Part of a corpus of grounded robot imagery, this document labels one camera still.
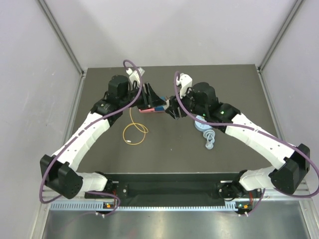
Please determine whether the blue cube power socket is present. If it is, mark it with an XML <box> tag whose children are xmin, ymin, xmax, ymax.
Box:
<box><xmin>154</xmin><ymin>97</ymin><xmax>166</xmax><ymax>112</ymax></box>

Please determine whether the light blue cord with plug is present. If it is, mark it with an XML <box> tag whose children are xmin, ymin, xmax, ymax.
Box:
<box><xmin>203</xmin><ymin>130</ymin><xmax>216</xmax><ymax>150</ymax></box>

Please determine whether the white square power adapter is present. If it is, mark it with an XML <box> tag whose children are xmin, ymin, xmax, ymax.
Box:
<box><xmin>164</xmin><ymin>99</ymin><xmax>170</xmax><ymax>109</ymax></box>

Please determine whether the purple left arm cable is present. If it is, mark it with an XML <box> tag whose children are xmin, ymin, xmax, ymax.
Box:
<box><xmin>39</xmin><ymin>59</ymin><xmax>144</xmax><ymax>204</ymax></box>

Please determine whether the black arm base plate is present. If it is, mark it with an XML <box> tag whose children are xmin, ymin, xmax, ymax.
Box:
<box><xmin>104</xmin><ymin>173</ymin><xmax>261</xmax><ymax>205</ymax></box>

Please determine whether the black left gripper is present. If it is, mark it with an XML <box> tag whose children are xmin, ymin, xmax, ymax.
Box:
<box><xmin>120</xmin><ymin>82</ymin><xmax>166</xmax><ymax>111</ymax></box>

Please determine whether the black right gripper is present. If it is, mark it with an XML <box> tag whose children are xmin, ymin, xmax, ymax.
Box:
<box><xmin>166</xmin><ymin>86</ymin><xmax>207</xmax><ymax>120</ymax></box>

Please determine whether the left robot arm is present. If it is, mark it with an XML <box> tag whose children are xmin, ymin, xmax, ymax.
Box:
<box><xmin>40</xmin><ymin>75</ymin><xmax>166</xmax><ymax>199</ymax></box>

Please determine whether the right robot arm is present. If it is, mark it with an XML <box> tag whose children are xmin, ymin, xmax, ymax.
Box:
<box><xmin>166</xmin><ymin>80</ymin><xmax>310</xmax><ymax>197</ymax></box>

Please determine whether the light blue slotted cable duct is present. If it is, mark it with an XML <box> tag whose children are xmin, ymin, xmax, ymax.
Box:
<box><xmin>49</xmin><ymin>200</ymin><xmax>252</xmax><ymax>212</ymax></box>

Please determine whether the pink triangular power strip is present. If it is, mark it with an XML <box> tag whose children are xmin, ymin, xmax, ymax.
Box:
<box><xmin>139</xmin><ymin>108</ymin><xmax>155</xmax><ymax>113</ymax></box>

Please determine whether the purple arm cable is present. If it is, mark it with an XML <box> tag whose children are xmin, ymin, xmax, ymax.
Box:
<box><xmin>173</xmin><ymin>70</ymin><xmax>319</xmax><ymax>199</ymax></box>
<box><xmin>39</xmin><ymin>59</ymin><xmax>144</xmax><ymax>204</ymax></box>

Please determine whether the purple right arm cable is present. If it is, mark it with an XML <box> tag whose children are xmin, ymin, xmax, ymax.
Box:
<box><xmin>173</xmin><ymin>70</ymin><xmax>319</xmax><ymax>199</ymax></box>

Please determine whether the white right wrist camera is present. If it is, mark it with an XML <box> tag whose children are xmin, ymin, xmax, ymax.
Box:
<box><xmin>176</xmin><ymin>73</ymin><xmax>192</xmax><ymax>99</ymax></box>

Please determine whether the round light blue power strip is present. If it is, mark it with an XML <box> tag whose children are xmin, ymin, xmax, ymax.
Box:
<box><xmin>194</xmin><ymin>115</ymin><xmax>212</xmax><ymax>132</ymax></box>

